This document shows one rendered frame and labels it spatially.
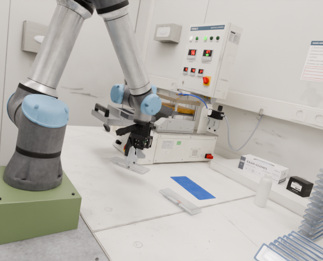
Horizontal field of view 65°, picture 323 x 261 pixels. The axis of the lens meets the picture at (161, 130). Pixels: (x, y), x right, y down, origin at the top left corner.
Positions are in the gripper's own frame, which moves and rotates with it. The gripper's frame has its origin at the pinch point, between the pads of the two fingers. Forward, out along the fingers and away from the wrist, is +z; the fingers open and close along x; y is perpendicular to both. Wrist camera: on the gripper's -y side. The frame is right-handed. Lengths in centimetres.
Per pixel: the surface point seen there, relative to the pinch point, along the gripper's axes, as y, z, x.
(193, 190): 28.2, 6.3, 11.6
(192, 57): -5, -55, 62
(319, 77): 66, -55, 66
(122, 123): -13.9, -13.6, 10.2
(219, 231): 45.7, 6.3, -12.8
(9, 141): -164, 46, 57
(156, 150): 0.6, -1.5, 23.9
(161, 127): 0.3, -14.3, 25.0
